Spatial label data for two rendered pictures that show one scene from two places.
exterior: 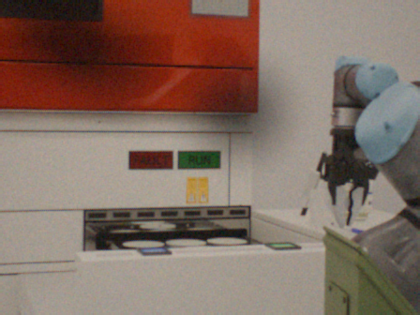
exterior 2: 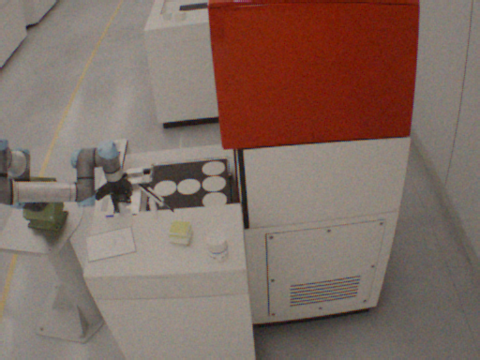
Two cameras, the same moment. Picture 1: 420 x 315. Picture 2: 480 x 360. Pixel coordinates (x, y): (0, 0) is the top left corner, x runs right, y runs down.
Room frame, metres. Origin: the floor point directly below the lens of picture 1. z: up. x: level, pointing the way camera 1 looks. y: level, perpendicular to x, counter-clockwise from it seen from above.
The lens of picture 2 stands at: (2.65, -1.55, 2.32)
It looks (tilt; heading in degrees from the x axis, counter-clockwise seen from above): 39 degrees down; 108
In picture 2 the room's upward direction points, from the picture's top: 5 degrees counter-clockwise
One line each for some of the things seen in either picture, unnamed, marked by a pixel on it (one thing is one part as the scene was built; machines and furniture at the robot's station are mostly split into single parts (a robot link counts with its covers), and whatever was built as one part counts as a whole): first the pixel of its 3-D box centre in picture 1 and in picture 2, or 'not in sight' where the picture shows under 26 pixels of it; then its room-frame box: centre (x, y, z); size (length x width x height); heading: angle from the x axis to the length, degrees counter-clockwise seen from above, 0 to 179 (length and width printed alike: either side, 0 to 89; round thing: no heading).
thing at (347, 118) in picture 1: (347, 119); (112, 172); (1.75, -0.29, 1.21); 0.08 x 0.08 x 0.05
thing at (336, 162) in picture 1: (344, 157); (119, 187); (1.76, -0.29, 1.13); 0.09 x 0.08 x 0.12; 18
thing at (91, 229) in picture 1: (169, 238); (237, 180); (2.10, 0.10, 0.89); 0.44 x 0.02 x 0.10; 108
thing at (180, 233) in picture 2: (350, 204); (180, 233); (2.02, -0.35, 1.00); 0.07 x 0.07 x 0.07; 3
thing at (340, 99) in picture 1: (352, 82); (108, 156); (1.75, -0.30, 1.29); 0.09 x 0.08 x 0.11; 13
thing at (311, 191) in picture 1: (314, 197); (156, 202); (1.88, -0.24, 1.03); 0.06 x 0.04 x 0.13; 18
